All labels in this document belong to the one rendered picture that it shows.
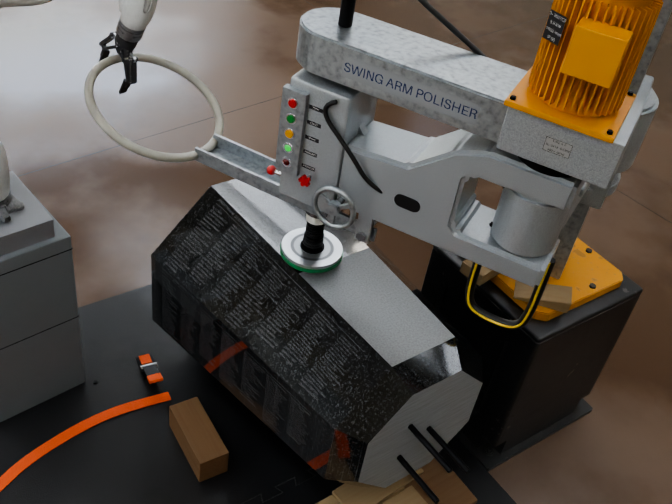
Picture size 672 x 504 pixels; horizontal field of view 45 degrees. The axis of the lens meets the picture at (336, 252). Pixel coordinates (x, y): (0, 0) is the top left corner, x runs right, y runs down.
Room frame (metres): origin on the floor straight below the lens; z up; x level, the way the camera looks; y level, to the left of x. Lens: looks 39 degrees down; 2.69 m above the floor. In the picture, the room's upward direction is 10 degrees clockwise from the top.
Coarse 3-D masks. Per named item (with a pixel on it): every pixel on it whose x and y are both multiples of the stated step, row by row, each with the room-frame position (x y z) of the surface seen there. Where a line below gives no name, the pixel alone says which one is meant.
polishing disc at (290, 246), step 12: (300, 228) 2.23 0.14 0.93; (288, 240) 2.15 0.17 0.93; (300, 240) 2.16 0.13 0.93; (324, 240) 2.19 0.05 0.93; (336, 240) 2.20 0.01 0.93; (288, 252) 2.09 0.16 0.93; (300, 252) 2.10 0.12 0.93; (324, 252) 2.12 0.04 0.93; (336, 252) 2.13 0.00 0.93; (300, 264) 2.04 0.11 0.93; (312, 264) 2.05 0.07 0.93; (324, 264) 2.06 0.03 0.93
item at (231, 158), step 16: (224, 144) 2.34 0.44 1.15; (240, 144) 2.32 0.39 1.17; (208, 160) 2.23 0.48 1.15; (224, 160) 2.21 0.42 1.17; (240, 160) 2.29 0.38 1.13; (256, 160) 2.29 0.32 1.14; (272, 160) 2.27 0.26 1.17; (240, 176) 2.18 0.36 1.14; (256, 176) 2.16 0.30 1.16; (272, 176) 2.24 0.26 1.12; (272, 192) 2.14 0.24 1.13; (304, 208) 2.09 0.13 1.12; (352, 224) 2.03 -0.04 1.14
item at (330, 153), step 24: (312, 96) 2.05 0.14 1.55; (336, 96) 2.02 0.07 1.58; (360, 96) 2.07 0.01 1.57; (312, 120) 2.04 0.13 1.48; (336, 120) 2.02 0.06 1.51; (360, 120) 2.10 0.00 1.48; (312, 144) 2.04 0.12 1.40; (336, 144) 2.01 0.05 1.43; (336, 168) 2.01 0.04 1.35; (288, 192) 2.06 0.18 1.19; (312, 192) 2.03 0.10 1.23
